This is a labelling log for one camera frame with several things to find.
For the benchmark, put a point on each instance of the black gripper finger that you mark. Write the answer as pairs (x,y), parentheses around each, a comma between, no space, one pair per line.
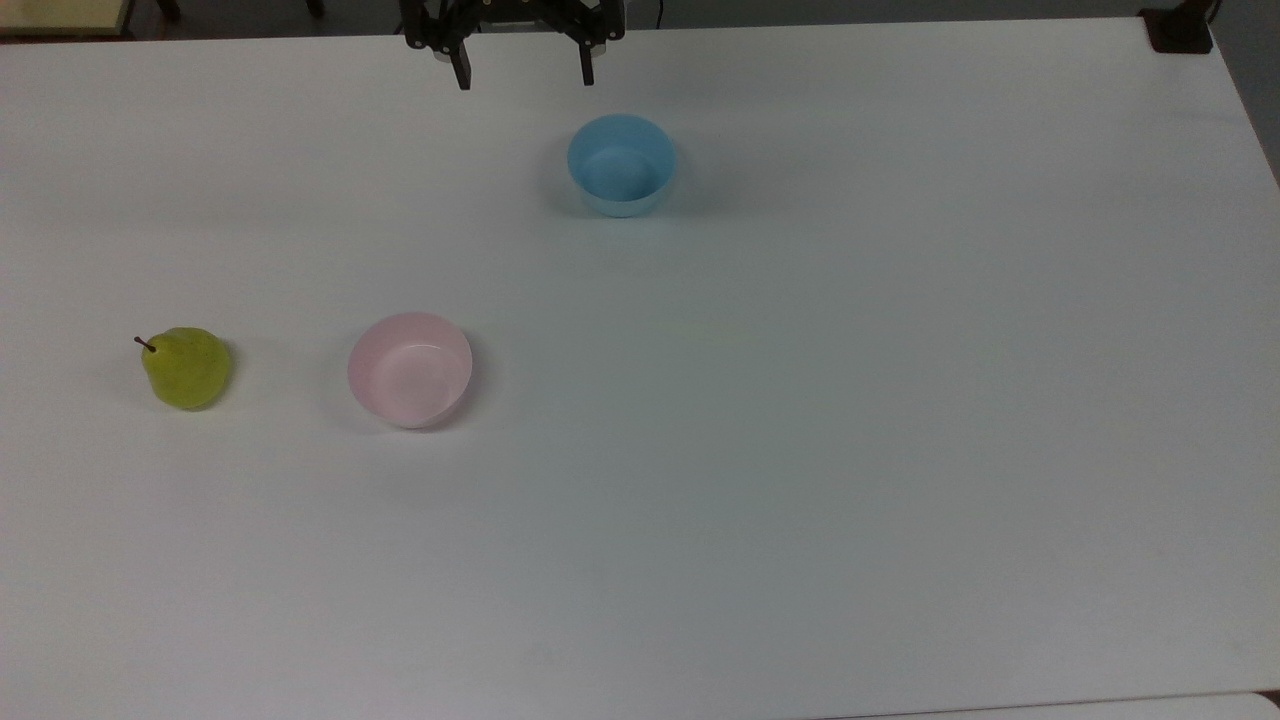
(461,66)
(587,62)

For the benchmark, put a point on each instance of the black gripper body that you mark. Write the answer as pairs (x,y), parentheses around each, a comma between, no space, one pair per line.
(515,12)

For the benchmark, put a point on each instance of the green pear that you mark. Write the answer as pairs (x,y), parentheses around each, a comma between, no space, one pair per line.
(187,370)

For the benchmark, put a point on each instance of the blue plastic bowl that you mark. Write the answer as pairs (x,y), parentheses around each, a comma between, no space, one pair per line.
(621,168)

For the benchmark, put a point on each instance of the pink plastic bowl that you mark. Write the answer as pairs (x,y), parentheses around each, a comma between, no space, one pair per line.
(410,375)

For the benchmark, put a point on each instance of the dark chair leg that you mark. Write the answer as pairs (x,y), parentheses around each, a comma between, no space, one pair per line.
(170,8)

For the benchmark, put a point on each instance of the yellowish wooden table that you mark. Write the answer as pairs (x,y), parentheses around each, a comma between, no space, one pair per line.
(60,14)

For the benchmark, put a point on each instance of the dark clamp base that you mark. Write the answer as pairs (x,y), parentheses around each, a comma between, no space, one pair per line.
(1180,28)

